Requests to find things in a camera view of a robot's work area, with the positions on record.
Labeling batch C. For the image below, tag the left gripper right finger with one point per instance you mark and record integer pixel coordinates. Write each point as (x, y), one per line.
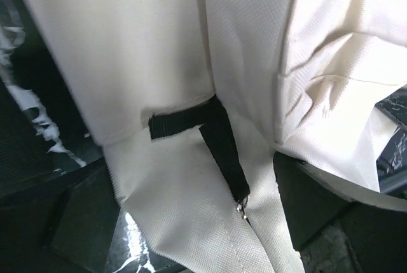
(339, 226)

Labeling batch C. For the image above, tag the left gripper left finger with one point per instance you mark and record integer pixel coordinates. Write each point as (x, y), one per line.
(63, 225)

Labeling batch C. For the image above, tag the beige canvas backpack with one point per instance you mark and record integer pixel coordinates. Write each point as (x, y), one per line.
(190, 99)

